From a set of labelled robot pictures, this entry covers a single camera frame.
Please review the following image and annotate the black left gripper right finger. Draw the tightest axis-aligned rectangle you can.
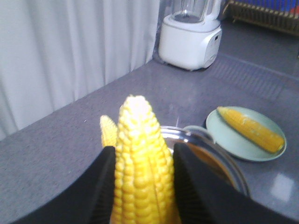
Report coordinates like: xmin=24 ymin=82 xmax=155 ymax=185
xmin=173 ymin=143 xmax=296 ymax=224

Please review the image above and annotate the grey pleated curtain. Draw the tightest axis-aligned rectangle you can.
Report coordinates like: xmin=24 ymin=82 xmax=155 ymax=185
xmin=0 ymin=0 xmax=160 ymax=139

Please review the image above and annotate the pale-patched corn cob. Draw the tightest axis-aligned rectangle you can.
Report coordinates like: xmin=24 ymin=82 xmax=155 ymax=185
xmin=217 ymin=106 xmax=285 ymax=153

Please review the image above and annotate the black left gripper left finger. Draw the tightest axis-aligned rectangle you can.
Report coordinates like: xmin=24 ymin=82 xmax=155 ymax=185
xmin=16 ymin=147 xmax=115 ymax=224

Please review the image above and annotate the white blender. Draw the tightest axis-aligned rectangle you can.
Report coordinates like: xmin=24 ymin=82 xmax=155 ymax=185
xmin=158 ymin=0 xmax=222 ymax=70

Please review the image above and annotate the wooden dish rack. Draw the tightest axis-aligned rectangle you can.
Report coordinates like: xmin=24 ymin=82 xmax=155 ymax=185
xmin=222 ymin=0 xmax=299 ymax=36

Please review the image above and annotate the yellow corn cob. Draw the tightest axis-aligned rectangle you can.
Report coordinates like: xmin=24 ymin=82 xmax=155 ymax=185
xmin=110 ymin=96 xmax=181 ymax=224
xmin=100 ymin=115 xmax=117 ymax=147

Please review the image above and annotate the light green plate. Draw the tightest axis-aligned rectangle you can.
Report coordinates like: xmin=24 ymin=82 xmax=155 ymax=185
xmin=206 ymin=106 xmax=287 ymax=162

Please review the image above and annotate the green electric cooking pot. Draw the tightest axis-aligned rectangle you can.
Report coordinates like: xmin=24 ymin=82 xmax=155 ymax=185
xmin=161 ymin=126 xmax=250 ymax=196

